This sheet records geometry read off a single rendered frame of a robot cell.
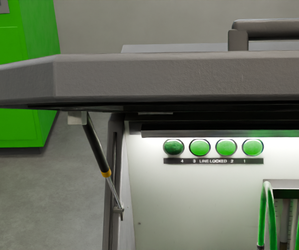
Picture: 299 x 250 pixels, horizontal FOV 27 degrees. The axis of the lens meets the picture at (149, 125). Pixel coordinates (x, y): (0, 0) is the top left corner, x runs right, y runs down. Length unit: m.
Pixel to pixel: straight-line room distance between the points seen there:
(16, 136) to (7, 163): 0.19
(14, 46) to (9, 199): 0.88
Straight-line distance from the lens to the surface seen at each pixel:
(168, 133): 1.38
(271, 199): 1.21
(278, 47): 1.63
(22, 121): 3.91
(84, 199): 3.61
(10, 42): 3.68
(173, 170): 1.48
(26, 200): 3.69
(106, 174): 1.22
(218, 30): 5.21
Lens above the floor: 2.16
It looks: 31 degrees down
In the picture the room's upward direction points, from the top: 4 degrees counter-clockwise
